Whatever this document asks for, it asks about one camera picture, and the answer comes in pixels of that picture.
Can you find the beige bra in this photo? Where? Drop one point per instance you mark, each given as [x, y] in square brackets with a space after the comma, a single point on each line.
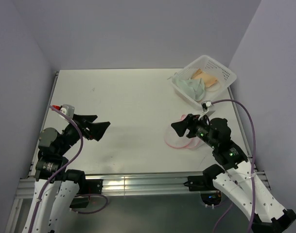
[211, 83]

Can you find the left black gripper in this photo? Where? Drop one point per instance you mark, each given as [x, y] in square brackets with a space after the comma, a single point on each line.
[95, 130]

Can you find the white plastic basket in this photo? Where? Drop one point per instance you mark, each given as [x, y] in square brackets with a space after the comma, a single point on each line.
[209, 65]

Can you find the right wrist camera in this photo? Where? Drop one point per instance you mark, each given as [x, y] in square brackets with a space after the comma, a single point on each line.
[208, 108]

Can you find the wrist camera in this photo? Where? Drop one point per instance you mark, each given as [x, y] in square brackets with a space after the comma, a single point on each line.
[208, 108]
[67, 110]

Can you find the aluminium table frame rail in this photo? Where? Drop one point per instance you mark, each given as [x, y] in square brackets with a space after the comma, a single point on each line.
[141, 184]

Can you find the mint green bra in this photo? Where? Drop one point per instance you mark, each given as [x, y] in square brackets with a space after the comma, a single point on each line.
[193, 88]

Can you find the white mesh laundry bag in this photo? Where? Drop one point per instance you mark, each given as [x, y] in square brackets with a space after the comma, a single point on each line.
[181, 143]

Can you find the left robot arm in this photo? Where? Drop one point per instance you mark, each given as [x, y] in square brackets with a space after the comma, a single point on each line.
[55, 185]

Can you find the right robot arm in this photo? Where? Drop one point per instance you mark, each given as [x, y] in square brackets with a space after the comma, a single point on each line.
[233, 177]

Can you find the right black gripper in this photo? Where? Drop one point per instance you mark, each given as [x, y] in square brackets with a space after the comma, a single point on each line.
[192, 120]

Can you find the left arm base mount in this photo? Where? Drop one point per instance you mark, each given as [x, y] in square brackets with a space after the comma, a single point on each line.
[93, 186]

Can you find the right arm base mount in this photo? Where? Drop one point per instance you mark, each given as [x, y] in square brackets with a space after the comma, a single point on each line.
[210, 196]

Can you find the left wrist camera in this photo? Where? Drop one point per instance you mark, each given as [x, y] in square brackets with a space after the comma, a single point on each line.
[67, 110]

